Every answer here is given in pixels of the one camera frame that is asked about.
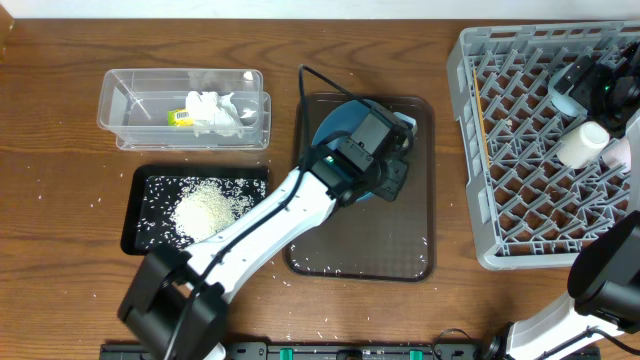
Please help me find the wooden chopstick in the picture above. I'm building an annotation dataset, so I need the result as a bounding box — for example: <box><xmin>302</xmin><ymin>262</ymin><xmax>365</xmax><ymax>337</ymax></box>
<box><xmin>472</xmin><ymin>68</ymin><xmax>491</xmax><ymax>169</ymax></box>

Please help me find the black plastic tray bin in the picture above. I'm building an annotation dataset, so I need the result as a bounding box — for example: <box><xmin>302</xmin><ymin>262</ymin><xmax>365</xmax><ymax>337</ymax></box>
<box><xmin>121</xmin><ymin>164</ymin><xmax>268</xmax><ymax>255</ymax></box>

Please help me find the yellow snack wrapper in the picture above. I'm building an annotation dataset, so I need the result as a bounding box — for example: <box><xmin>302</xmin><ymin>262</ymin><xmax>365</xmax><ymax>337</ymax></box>
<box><xmin>167</xmin><ymin>109</ymin><xmax>195</xmax><ymax>127</ymax></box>

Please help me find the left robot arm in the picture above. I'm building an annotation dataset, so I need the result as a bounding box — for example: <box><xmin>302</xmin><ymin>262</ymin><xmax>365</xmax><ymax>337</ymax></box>
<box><xmin>118</xmin><ymin>105</ymin><xmax>417</xmax><ymax>359</ymax></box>

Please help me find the white plastic cup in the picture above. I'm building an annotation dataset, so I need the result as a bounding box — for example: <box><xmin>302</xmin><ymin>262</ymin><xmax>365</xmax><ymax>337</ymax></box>
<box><xmin>557</xmin><ymin>121</ymin><xmax>610</xmax><ymax>169</ymax></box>

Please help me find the white tissue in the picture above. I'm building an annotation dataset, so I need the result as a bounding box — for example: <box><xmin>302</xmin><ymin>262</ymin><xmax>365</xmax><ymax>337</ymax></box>
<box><xmin>185</xmin><ymin>91</ymin><xmax>243</xmax><ymax>137</ymax></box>

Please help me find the pink plastic cup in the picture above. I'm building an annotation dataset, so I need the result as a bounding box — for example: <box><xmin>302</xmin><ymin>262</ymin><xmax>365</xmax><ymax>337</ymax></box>
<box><xmin>602</xmin><ymin>137</ymin><xmax>632</xmax><ymax>173</ymax></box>

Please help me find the clear plastic waste bin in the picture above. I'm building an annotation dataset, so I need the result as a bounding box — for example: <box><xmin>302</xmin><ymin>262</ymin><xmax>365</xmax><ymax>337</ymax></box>
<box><xmin>97</xmin><ymin>68</ymin><xmax>271</xmax><ymax>151</ymax></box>

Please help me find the dark brown serving tray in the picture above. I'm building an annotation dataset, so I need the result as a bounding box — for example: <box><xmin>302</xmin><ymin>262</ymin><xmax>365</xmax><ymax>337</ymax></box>
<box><xmin>283</xmin><ymin>95</ymin><xmax>436</xmax><ymax>283</ymax></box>

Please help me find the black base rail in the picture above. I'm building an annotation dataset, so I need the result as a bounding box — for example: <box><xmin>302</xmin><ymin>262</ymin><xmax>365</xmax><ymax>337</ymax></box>
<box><xmin>98</xmin><ymin>341</ymin><xmax>602</xmax><ymax>360</ymax></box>

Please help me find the pile of white rice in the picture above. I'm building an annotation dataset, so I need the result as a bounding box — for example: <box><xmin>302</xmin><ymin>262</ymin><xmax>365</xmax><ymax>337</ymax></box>
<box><xmin>135</xmin><ymin>175</ymin><xmax>267</xmax><ymax>250</ymax></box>

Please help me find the grey dishwasher rack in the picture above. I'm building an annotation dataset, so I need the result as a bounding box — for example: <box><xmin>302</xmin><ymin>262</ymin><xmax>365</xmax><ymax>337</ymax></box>
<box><xmin>446</xmin><ymin>21</ymin><xmax>639</xmax><ymax>271</ymax></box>

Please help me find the light blue bowl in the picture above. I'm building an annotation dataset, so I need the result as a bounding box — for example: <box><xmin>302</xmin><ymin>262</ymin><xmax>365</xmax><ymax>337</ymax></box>
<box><xmin>548</xmin><ymin>65</ymin><xmax>587</xmax><ymax>117</ymax></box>

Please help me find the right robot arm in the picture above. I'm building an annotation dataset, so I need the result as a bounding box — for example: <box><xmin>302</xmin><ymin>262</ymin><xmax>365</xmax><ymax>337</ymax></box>
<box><xmin>483</xmin><ymin>43</ymin><xmax>639</xmax><ymax>359</ymax></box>

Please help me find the dark blue plate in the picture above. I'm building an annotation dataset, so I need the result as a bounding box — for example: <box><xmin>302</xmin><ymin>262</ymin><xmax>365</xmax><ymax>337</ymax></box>
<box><xmin>311</xmin><ymin>100</ymin><xmax>417</xmax><ymax>202</ymax></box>

